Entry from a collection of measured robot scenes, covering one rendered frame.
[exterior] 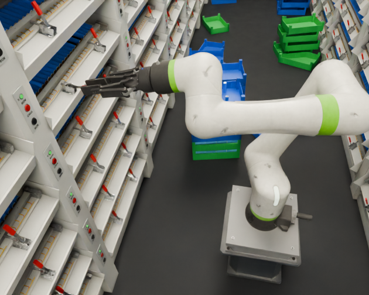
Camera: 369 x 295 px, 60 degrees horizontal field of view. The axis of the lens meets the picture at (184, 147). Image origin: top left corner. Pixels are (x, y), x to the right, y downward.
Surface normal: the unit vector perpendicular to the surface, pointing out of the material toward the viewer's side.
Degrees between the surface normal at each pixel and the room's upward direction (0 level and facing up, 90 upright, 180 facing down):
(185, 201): 0
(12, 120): 90
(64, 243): 19
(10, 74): 90
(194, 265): 0
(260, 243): 5
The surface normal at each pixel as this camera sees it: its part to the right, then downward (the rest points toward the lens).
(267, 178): -0.18, -0.64
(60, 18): 0.26, -0.65
